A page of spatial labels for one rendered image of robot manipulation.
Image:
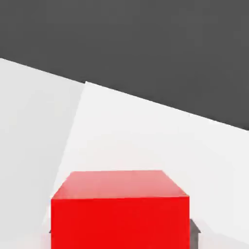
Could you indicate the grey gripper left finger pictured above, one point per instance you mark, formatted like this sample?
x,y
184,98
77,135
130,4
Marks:
x,y
46,240

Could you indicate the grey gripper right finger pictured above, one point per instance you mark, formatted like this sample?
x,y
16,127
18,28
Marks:
x,y
195,236

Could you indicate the small red cube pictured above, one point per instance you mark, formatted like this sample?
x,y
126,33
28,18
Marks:
x,y
120,221

